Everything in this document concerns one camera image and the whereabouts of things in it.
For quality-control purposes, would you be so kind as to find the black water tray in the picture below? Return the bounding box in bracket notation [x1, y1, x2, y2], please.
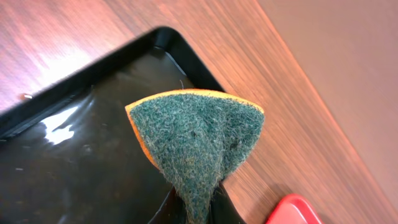
[1, 27, 221, 223]

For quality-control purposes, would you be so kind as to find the red plastic tray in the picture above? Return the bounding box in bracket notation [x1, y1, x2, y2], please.
[265, 194, 323, 224]

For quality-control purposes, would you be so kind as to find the orange green scrub sponge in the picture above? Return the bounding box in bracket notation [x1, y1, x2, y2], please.
[125, 89, 265, 223]

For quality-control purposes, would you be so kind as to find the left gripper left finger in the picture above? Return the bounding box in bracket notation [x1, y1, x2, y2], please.
[148, 187, 187, 224]

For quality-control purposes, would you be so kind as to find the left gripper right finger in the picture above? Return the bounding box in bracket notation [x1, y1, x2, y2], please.
[210, 182, 246, 224]

